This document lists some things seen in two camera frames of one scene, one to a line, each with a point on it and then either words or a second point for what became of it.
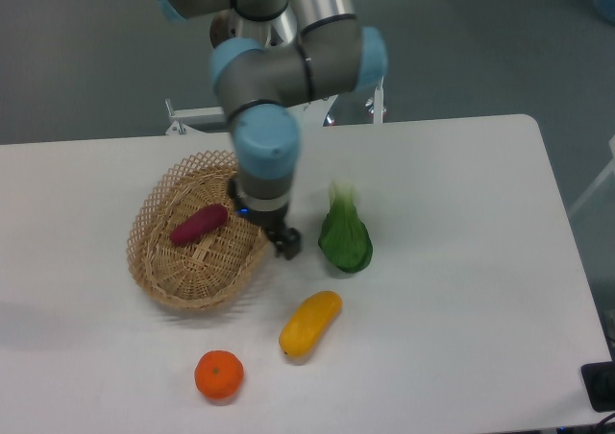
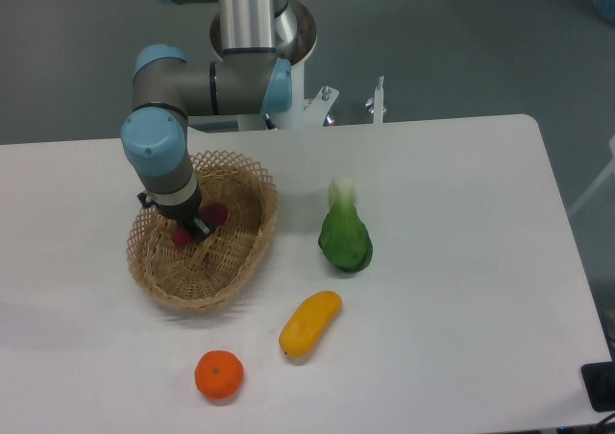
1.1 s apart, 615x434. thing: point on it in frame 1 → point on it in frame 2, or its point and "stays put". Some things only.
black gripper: [266, 201] → [186, 210]
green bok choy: [345, 235] stays put
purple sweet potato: [200, 223] stays put
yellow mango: [307, 324] stays put
